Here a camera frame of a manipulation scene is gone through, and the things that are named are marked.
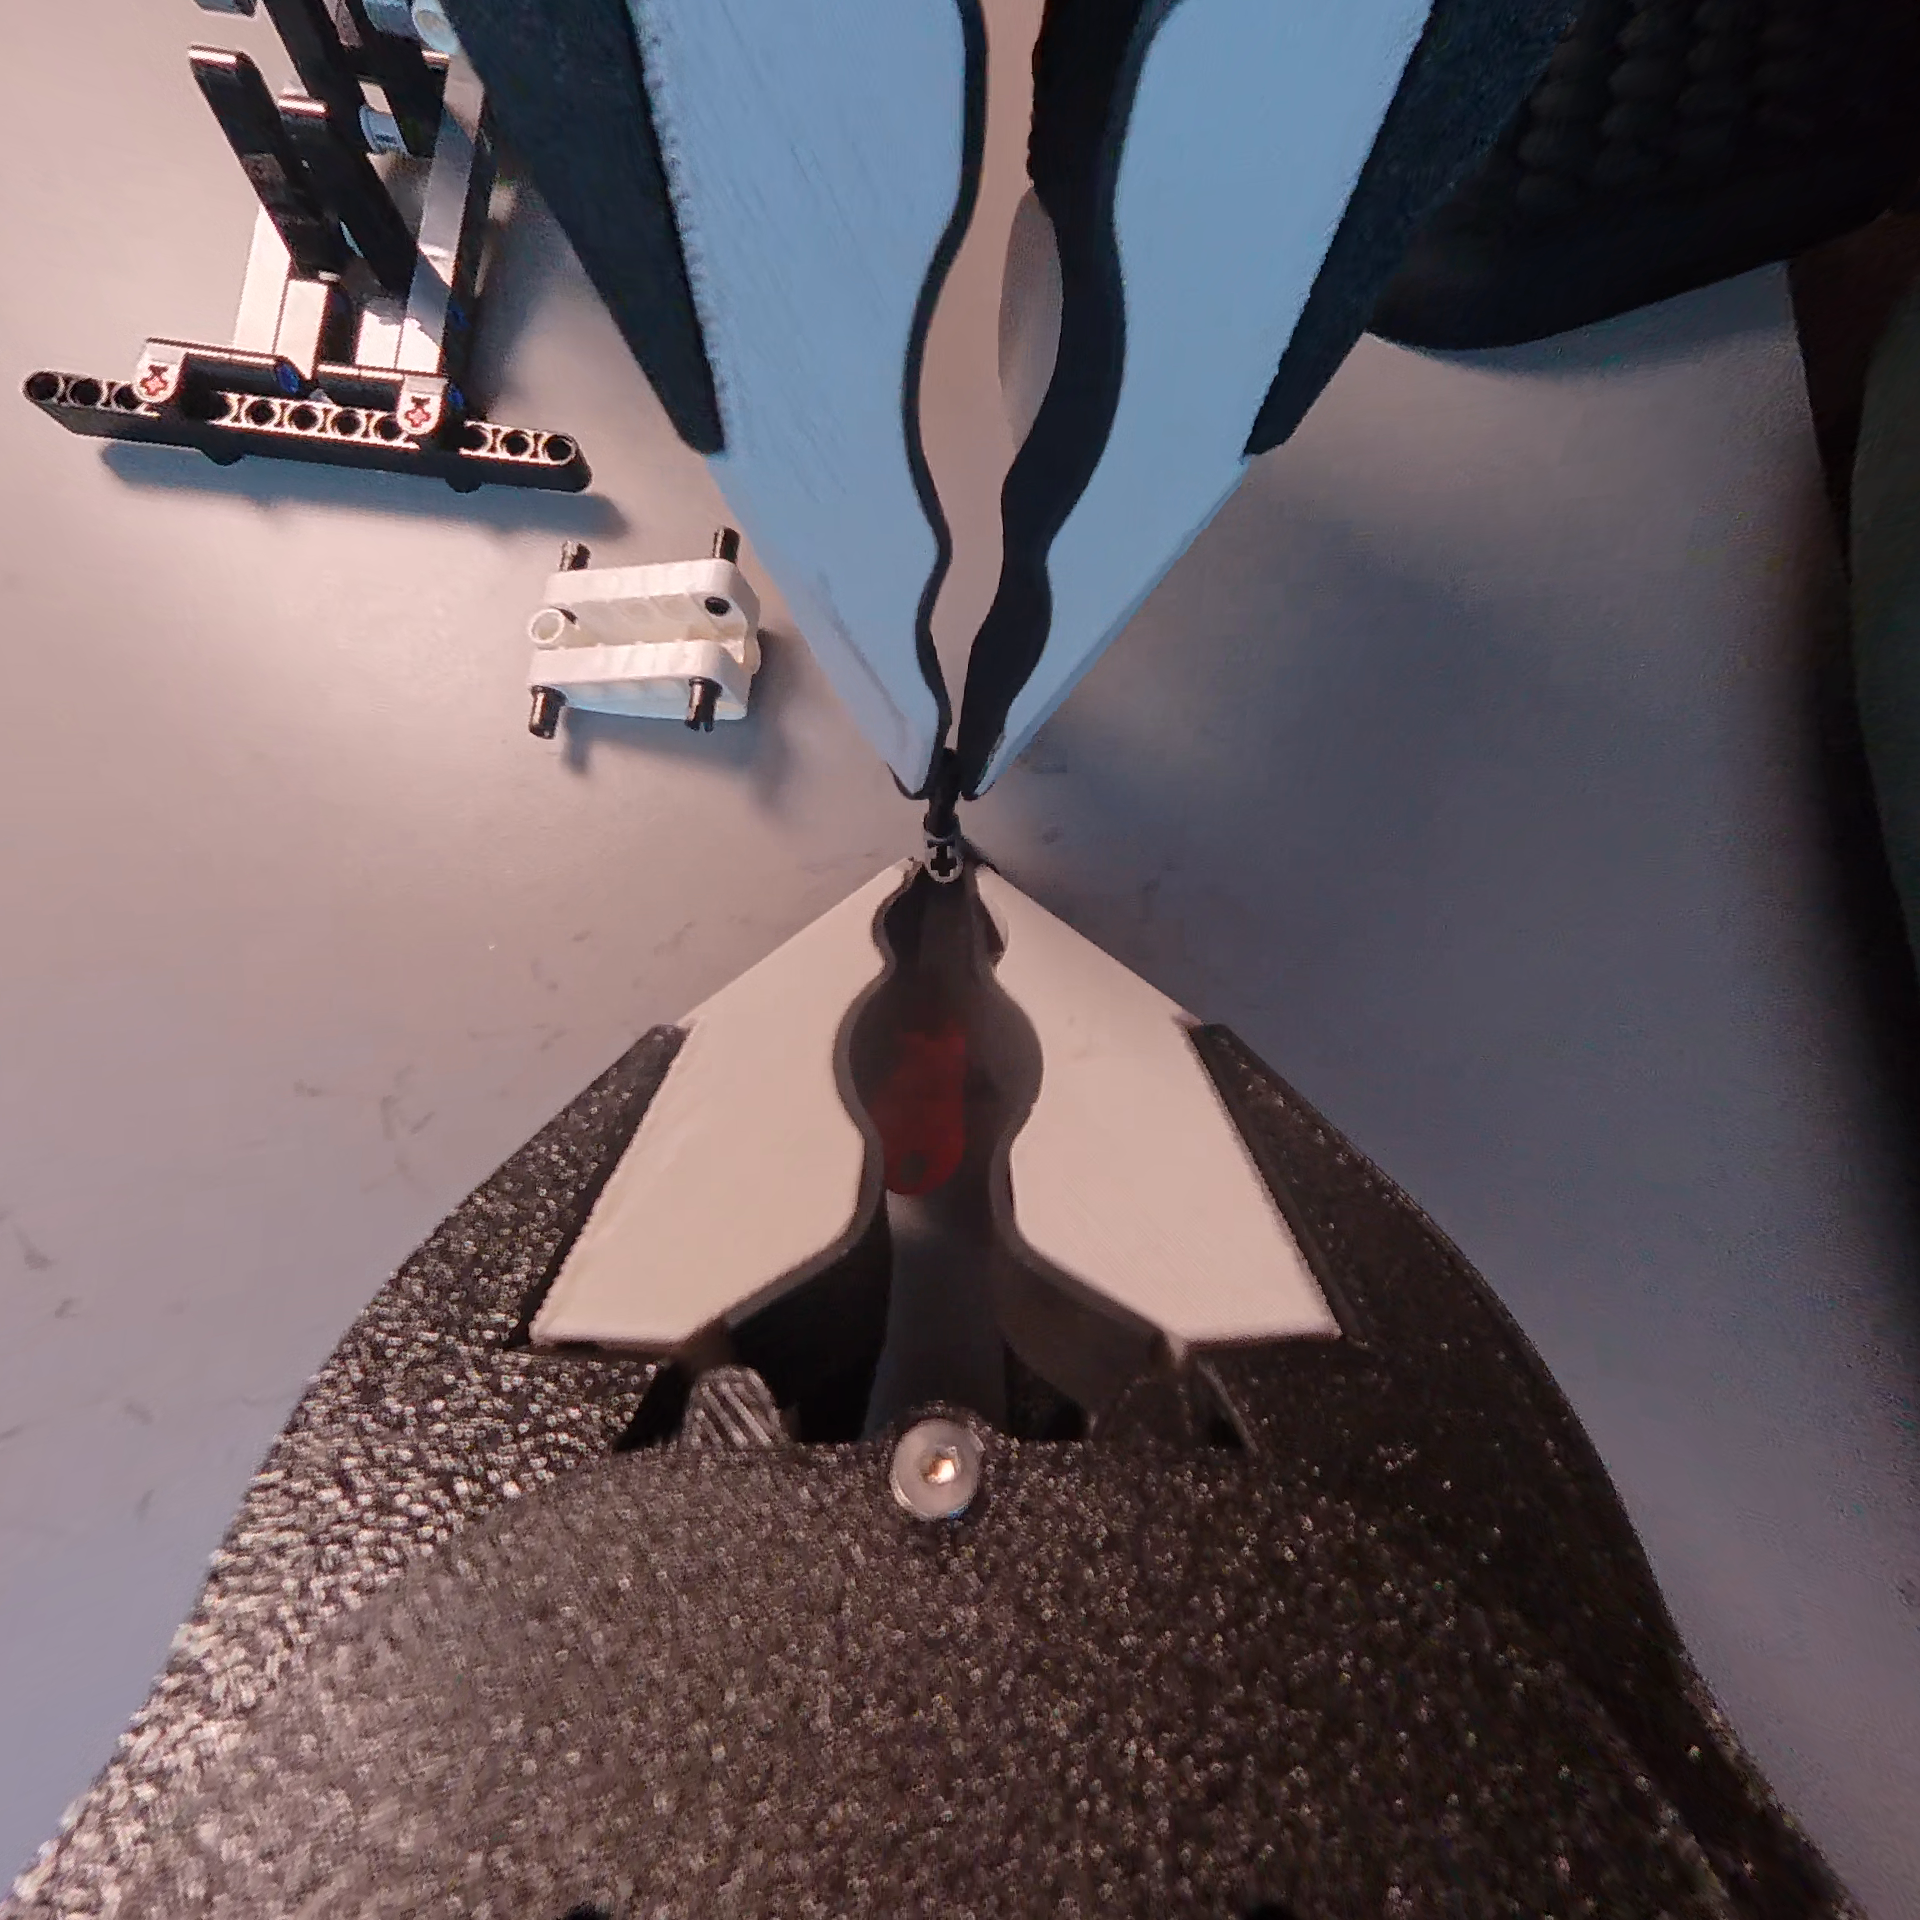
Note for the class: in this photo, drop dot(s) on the red toy brick piece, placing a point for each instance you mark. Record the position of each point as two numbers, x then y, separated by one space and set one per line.
931 1096

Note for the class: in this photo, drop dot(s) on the white toy brick piece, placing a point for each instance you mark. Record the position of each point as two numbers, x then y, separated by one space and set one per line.
645 632

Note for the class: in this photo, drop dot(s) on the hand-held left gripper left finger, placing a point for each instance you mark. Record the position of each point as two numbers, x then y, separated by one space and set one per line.
707 1201

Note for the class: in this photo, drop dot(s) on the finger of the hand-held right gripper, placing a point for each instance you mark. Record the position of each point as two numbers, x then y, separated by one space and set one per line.
1229 210
811 270

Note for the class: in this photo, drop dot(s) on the green sweatshirt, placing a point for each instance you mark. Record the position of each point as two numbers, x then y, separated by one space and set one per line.
1875 602

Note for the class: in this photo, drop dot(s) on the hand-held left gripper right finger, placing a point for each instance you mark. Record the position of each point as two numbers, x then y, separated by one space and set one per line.
1170 1188

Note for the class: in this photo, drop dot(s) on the toy vehicle chassis build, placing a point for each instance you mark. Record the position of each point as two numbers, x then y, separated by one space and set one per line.
299 301

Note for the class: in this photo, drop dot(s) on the grey desk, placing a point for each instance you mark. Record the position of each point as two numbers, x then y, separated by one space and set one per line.
299 902

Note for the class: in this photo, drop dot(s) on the person's right forearm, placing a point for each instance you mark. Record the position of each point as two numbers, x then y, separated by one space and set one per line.
1681 166

